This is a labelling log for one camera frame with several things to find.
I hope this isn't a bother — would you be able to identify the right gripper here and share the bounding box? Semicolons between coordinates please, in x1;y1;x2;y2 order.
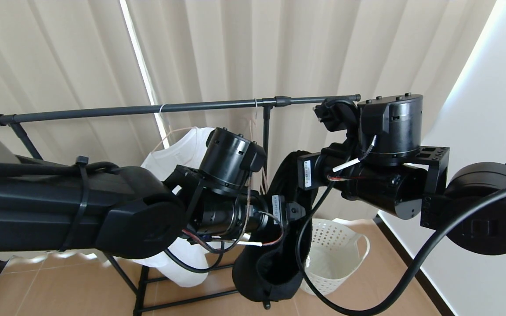
297;142;367;194

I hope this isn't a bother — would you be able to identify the black clothes rack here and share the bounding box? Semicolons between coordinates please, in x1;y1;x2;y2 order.
0;94;362;316

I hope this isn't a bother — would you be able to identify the pink clothes hanger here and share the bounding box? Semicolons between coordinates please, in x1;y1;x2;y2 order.
149;104;202;155
246;99;272;194

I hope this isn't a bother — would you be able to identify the white printed sleeveless top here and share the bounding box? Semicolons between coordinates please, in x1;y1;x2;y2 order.
132;127;217;288

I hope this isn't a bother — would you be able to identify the white laundry basket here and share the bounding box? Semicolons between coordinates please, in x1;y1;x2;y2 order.
299;218;371;296

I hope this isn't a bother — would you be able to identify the beige curtain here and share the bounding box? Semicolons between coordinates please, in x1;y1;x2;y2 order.
0;0;497;264

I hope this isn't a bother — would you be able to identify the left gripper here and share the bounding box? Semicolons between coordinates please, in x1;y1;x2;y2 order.
199;193;287;238

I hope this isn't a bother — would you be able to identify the black garment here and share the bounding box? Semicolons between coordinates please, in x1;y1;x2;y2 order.
231;150;320;310

